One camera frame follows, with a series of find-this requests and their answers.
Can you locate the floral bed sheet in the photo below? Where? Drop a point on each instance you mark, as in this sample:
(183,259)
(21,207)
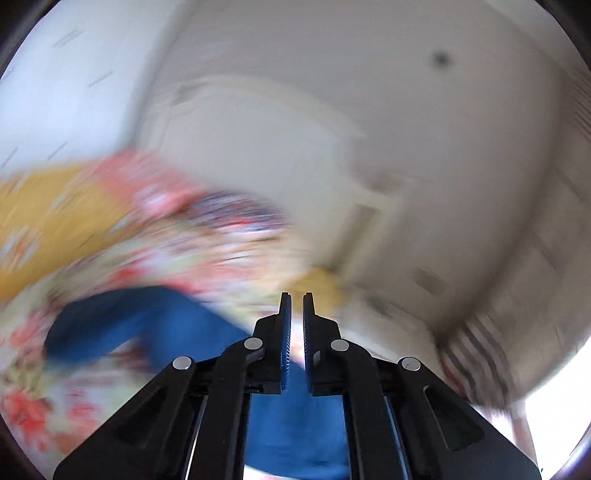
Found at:
(152,249)

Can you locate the white wardrobe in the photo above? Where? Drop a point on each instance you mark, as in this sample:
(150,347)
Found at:
(69,92)

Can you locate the window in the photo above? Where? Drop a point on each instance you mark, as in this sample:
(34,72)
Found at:
(558,406)

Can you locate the striped curtain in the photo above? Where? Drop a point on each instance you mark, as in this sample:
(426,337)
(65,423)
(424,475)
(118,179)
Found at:
(480,355)

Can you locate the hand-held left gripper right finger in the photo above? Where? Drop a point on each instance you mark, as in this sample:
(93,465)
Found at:
(308,332)

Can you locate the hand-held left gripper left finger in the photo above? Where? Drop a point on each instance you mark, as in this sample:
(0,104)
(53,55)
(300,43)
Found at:
(286,332)

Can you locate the dark patterned pillow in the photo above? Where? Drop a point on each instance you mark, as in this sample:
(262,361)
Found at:
(240,212)

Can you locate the blue puffer jacket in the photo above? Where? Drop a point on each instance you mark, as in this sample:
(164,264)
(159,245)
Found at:
(161,318)

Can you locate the wall socket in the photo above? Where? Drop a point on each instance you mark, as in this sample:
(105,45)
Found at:
(429,280)

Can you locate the white wooden headboard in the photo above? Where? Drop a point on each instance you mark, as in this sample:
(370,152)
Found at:
(277,161)

